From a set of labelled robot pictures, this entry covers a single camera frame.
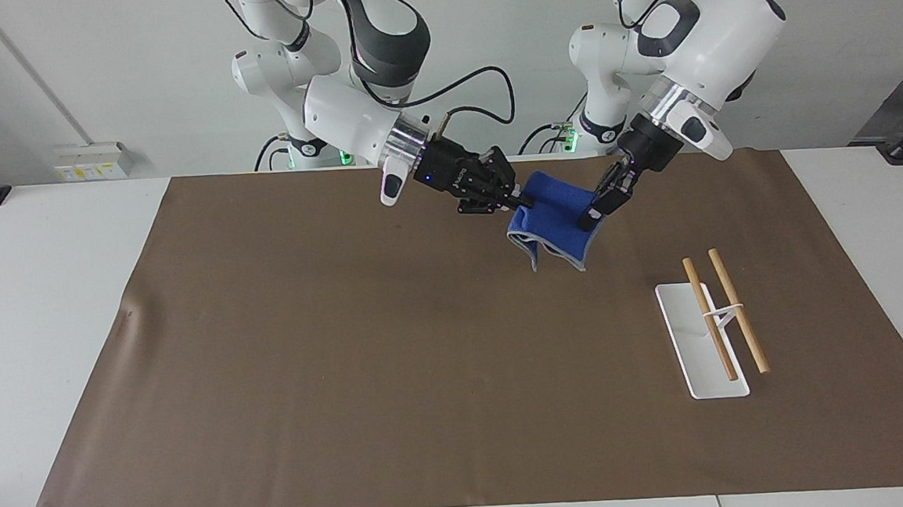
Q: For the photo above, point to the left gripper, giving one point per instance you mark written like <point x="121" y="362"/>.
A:
<point x="649" y="147"/>

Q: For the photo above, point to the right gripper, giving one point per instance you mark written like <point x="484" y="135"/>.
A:
<point x="446" y="169"/>

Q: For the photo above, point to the blue towel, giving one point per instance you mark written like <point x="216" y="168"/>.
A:
<point x="556" y="227"/>

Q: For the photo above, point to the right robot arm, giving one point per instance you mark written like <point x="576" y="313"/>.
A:
<point x="349" y="115"/>

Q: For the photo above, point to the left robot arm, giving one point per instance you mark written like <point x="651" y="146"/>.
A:
<point x="720" y="33"/>

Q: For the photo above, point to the wooden rod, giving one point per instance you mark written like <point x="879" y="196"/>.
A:
<point x="741" y="314"/>
<point x="710" y="320"/>

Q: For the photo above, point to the white rack base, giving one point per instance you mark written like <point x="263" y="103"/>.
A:
<point x="696" y="348"/>

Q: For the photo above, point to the white wall socket box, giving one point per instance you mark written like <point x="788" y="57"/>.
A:
<point x="93" y="162"/>

